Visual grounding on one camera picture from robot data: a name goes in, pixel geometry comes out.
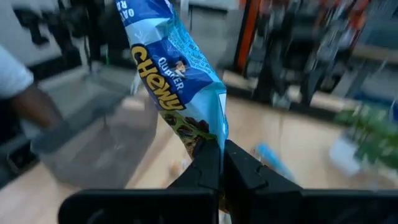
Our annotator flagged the blue Quaker Chewy granola bar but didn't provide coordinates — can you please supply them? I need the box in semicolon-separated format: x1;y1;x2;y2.
254;142;297;184
114;0;230;161

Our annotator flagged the orange metal post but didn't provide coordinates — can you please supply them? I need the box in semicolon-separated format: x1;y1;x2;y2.
234;0;261;75

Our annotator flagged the black metal table frame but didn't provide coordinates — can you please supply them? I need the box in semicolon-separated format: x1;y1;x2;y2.
79;0;108;74

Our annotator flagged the black background equipment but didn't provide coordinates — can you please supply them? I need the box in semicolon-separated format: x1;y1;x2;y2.
253;0;346;108

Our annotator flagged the green plant in white pot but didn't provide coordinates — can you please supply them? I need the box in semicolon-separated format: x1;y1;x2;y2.
328;103;398;177

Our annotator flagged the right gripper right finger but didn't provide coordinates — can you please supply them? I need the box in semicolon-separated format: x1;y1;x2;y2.
223;139;398;224

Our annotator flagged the grey translucent plastic bin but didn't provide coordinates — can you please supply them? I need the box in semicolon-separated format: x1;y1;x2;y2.
30;64;160;191

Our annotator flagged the person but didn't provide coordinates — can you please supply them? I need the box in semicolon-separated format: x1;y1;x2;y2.
0;43;35;100

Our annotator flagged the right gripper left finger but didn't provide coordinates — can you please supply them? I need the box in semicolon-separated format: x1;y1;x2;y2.
57;138;223;224

